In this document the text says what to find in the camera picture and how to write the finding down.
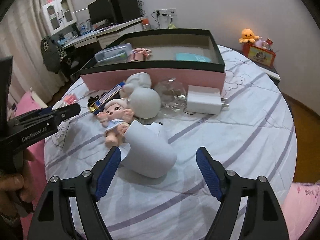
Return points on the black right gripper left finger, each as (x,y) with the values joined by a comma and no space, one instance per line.
(53,219)

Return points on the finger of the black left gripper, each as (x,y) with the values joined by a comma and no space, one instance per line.
(57,113)

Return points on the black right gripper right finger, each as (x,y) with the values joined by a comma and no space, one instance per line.
(252,198)

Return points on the black hair clip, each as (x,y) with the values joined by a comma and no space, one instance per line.
(93,99)

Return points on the white mini fan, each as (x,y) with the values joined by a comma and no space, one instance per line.
(149,152)

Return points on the rose gold metal cup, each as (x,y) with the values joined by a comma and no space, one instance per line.
(132,58)

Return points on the person left hand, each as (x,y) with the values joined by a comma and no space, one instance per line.
(22,182)

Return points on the blue yellow box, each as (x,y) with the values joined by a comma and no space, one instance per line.
(99,104)

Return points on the pink baby doll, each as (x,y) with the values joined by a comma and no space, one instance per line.
(115,118)

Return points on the dental flossers plastic box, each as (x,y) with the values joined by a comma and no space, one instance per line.
(116,54)

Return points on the white round ball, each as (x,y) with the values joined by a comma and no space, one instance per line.
(145,102)

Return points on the white plush lamb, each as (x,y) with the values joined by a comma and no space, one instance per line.
(138,80)

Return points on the white desk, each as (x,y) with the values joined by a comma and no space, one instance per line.
(107,35)

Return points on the black computer monitor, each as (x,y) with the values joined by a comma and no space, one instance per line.
(101,10)

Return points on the clear plastic bag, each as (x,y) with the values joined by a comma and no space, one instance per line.
(172,93)

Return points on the orange cap bottle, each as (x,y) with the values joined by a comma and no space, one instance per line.
(146,24)

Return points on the black computer tower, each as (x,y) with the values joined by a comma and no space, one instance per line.
(125,10)

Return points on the white power adapter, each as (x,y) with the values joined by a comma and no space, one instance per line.
(205,100)

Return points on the teal lid container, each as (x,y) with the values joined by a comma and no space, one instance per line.
(192,57)

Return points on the pink green storage box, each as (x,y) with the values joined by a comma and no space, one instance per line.
(162,64)

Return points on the red picture box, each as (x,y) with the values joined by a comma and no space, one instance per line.
(259,55)

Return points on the orange octopus plush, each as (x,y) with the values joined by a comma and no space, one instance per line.
(247,36)

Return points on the white wall cabinet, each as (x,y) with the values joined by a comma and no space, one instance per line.
(58,15)

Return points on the wall power strip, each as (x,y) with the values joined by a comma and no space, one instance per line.
(166,12)

